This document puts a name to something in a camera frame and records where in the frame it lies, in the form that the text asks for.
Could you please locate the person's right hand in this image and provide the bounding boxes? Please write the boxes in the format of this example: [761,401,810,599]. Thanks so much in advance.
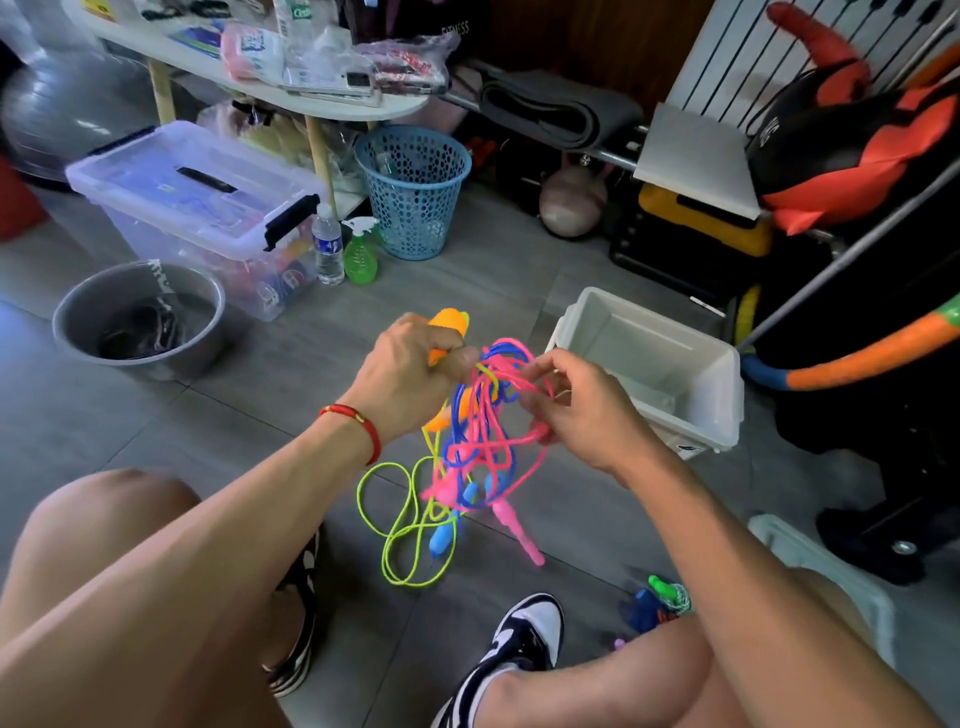
[517,348,665,483]

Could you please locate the person's left hand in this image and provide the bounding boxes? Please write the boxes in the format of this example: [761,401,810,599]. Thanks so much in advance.
[337,312,485,446]

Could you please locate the white plastic bin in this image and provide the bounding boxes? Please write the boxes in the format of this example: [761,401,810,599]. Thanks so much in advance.
[543,286,746,461]

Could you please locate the yellow rope orange handles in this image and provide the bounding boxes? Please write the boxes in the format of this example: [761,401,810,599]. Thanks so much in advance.
[354,307,497,590]

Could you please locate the green jump rope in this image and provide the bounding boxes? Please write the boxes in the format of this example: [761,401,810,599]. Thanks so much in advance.
[648,574,695,617]

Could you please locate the red rope blue-handled jump rope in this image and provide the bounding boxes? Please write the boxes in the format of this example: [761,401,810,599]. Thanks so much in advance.
[627,588,669,635]

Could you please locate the person's right forearm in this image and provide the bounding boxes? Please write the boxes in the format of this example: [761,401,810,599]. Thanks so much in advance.
[618,442,947,728]

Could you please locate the person's left forearm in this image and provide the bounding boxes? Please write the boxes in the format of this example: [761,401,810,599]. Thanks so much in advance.
[0,408,380,728]

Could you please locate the person's right leg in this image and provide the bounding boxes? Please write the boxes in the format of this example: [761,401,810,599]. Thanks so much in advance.
[472,570,887,728]

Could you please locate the person's leg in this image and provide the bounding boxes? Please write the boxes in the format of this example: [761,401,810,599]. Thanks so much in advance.
[472,570,887,728]
[0,468,309,728]

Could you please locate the white bin lid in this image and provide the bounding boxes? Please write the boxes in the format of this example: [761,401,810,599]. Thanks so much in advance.
[745,513,899,669]

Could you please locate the person's left leg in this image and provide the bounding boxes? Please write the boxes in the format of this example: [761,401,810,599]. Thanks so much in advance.
[0,468,309,728]

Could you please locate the green spray bottle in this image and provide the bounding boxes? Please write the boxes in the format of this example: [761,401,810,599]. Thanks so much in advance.
[342,216,389,287]

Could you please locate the small plastic water bottle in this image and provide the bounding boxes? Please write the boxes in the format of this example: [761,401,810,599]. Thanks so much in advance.
[312,202,348,288]

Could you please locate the blue mesh plastic basket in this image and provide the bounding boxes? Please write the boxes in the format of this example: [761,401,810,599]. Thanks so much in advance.
[351,124,474,263]

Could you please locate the brown ball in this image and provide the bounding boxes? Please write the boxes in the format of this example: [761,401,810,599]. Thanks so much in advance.
[537,162,614,242]

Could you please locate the yellow black case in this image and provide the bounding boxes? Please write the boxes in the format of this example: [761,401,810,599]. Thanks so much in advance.
[636,183,774,260]

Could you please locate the black white right shoe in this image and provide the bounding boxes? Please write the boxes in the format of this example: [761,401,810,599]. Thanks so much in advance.
[430,592,566,728]

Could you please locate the black white shoe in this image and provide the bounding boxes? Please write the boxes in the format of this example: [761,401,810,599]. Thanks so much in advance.
[430,592,566,728]
[262,525,324,698]

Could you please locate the grey flat board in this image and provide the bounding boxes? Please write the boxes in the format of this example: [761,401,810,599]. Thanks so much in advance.
[631,102,764,224]

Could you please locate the multicoloured hula hoop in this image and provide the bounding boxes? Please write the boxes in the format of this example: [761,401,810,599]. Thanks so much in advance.
[735,285,960,395]

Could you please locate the black white left shoe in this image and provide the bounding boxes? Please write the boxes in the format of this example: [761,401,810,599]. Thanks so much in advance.
[262,525,324,698]

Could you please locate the white metal pole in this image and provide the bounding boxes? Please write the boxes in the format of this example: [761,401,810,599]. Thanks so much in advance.
[739,157,960,351]

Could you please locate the grey folded mat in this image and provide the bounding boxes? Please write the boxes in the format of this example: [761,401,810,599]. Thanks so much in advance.
[457,60,647,152]

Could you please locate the black maroon exercise machine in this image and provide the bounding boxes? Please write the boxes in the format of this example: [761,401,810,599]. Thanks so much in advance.
[814,300,960,587]

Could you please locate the clear plastic bag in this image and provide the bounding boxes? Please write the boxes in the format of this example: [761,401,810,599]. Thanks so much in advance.
[352,30,462,96]

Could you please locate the clear bin with black latches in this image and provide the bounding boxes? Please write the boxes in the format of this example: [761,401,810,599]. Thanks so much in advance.
[64,121,324,323]

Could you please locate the grey metal basin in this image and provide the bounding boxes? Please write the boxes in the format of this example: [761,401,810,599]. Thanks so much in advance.
[51,261,230,384]

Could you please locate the black red inflatable toy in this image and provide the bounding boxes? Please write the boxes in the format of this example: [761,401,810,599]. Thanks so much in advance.
[747,0,960,237]

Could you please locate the pink white packet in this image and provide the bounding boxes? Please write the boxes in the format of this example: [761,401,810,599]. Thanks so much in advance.
[220,22,287,84]

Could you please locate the white radiator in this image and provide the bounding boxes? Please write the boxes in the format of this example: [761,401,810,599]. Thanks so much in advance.
[667,0,960,137]

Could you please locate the large plastic water bottle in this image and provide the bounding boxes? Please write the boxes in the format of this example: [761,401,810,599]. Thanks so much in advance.
[270,0,317,39]

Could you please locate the white round table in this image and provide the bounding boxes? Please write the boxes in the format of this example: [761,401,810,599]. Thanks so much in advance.
[60,0,429,212]

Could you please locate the red bag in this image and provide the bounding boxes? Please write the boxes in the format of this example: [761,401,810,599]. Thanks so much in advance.
[0,157,50,245]

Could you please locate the grey exercise ball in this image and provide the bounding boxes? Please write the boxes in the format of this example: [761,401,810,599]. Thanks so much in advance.
[0,52,159,189]

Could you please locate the white plastic bag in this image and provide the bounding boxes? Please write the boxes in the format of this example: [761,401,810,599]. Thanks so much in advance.
[0,0,77,62]

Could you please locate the red string bracelet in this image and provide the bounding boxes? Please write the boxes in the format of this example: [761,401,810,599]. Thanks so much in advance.
[318,402,384,467]

